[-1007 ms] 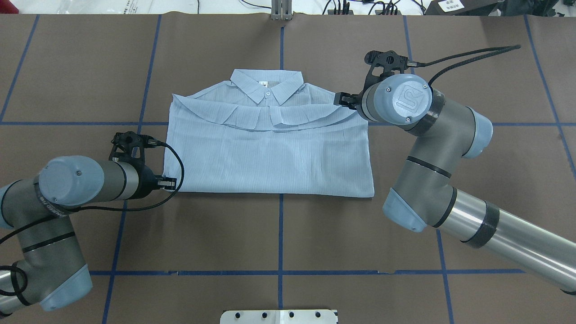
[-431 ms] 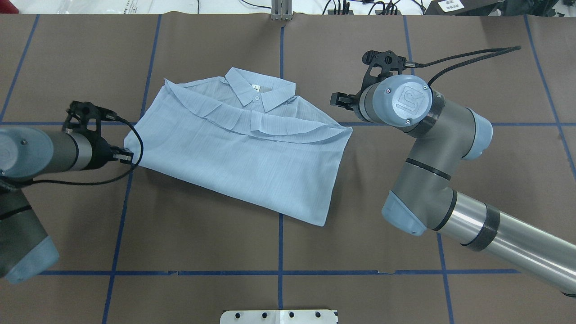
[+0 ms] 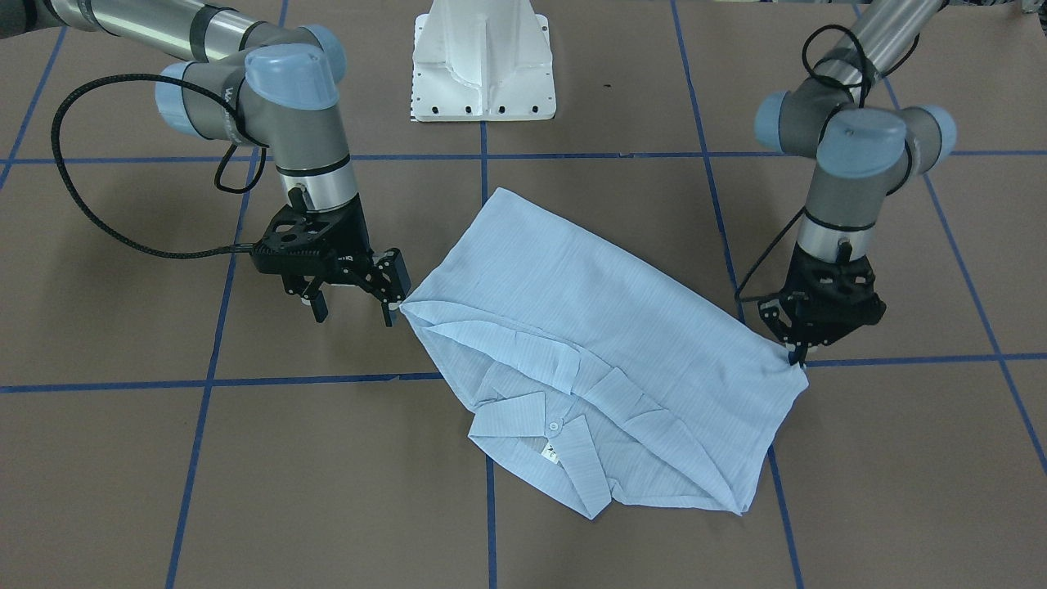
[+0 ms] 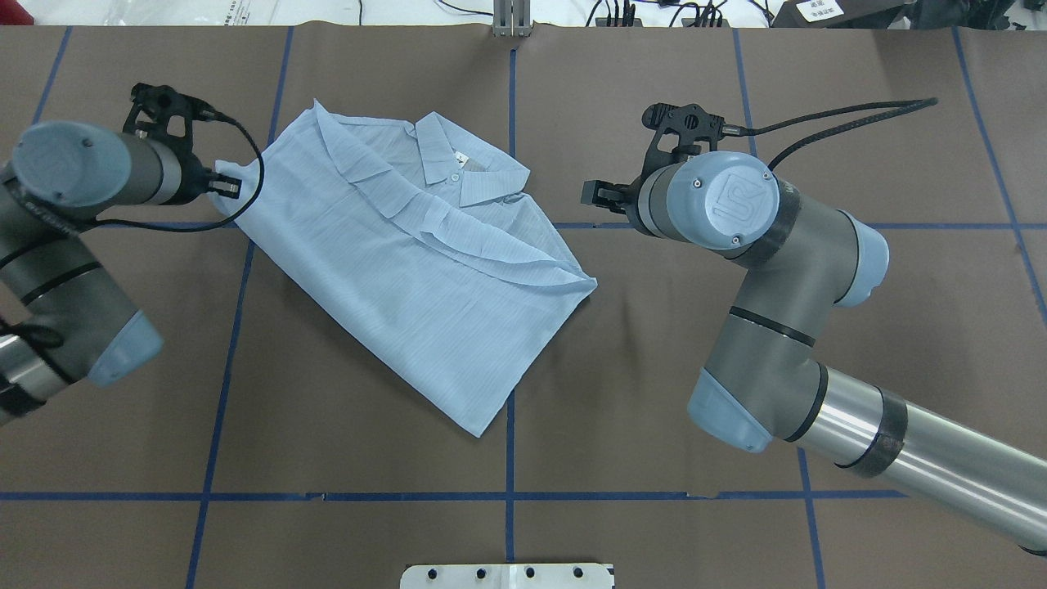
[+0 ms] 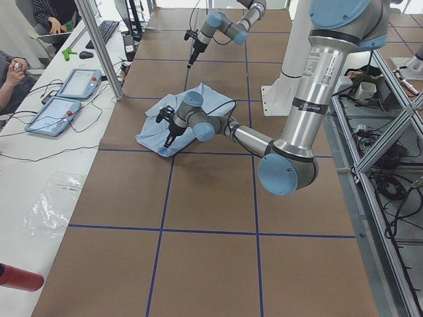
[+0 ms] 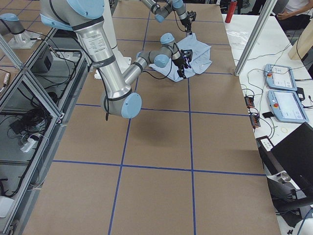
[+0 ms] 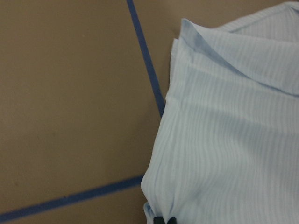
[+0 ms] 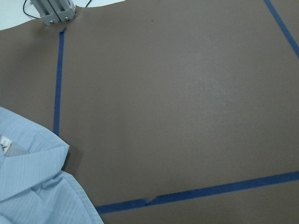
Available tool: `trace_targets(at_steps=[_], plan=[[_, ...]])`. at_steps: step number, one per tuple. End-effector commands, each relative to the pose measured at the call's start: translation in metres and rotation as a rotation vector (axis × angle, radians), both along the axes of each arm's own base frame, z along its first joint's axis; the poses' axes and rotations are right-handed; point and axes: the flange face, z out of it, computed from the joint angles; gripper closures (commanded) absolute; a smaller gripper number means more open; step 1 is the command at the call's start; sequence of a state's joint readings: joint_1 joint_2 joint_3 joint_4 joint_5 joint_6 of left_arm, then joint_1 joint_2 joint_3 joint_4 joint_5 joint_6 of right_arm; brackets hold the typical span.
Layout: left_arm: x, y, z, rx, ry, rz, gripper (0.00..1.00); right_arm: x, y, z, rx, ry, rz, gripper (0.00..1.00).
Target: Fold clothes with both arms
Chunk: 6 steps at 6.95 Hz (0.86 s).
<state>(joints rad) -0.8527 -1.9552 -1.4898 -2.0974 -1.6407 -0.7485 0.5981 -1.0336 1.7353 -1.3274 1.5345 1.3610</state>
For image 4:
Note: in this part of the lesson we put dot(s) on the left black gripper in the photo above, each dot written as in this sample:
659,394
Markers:
197,177

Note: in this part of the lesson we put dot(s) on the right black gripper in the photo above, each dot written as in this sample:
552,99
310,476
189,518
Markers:
629,201

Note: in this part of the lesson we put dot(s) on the light blue button shirt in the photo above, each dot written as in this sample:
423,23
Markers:
420,240

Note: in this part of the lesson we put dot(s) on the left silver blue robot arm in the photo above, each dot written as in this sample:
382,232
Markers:
81,325

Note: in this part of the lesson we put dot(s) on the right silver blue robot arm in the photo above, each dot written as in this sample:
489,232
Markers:
803,259

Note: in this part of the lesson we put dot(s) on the clear plastic bag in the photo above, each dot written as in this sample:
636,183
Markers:
152,13

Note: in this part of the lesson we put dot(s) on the brown paper table cover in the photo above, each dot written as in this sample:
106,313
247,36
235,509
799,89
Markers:
265,447

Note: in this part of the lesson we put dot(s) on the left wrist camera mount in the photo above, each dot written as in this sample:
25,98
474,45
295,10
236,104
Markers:
165,115

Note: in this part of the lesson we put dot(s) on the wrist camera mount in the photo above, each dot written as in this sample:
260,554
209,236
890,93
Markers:
165,115
689,124

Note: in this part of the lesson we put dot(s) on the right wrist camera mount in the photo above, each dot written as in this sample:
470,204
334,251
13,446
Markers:
689,124

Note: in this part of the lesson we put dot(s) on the aluminium frame post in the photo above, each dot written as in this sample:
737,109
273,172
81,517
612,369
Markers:
512,18

